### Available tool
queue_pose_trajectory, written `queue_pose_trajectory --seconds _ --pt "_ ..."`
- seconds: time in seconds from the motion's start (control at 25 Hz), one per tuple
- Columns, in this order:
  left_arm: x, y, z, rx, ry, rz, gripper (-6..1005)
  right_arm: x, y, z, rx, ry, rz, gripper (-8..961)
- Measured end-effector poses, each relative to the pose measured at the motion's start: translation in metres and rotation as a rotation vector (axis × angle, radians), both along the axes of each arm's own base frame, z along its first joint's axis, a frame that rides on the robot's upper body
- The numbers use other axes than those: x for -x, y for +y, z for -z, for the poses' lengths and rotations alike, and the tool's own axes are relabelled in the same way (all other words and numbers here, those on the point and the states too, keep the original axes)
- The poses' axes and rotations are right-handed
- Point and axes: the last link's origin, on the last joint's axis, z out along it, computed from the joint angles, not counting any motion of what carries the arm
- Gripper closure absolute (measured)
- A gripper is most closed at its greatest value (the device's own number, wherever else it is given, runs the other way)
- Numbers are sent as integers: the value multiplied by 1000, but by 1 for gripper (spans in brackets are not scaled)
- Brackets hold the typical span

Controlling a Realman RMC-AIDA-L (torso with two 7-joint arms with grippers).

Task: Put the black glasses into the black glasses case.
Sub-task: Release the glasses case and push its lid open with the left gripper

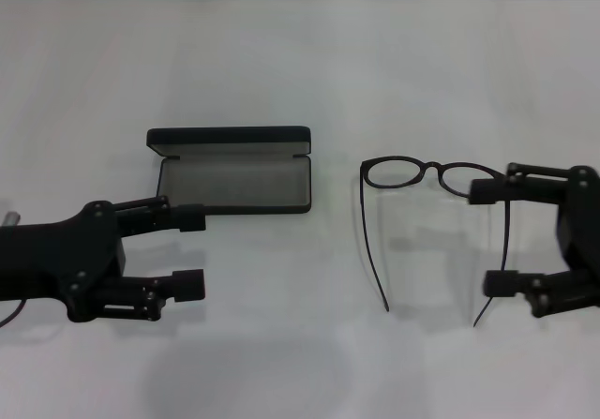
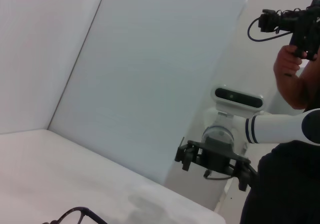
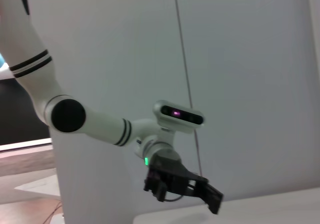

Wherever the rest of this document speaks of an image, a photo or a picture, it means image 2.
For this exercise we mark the black round glasses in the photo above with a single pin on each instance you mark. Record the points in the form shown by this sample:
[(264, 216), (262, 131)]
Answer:
[(91, 212)]

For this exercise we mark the person's black trousers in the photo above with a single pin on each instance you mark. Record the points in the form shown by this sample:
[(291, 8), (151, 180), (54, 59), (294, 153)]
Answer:
[(287, 184)]

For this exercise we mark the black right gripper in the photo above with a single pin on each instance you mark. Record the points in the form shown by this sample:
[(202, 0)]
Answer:
[(216, 156)]

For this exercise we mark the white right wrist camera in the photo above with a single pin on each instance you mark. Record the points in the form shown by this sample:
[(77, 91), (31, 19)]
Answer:
[(237, 98)]

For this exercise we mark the person's bare hand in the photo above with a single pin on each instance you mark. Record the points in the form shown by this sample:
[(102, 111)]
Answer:
[(285, 63)]

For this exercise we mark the black handheld teleoperation controller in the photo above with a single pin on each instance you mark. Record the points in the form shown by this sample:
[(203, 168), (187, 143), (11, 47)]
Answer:
[(303, 28)]

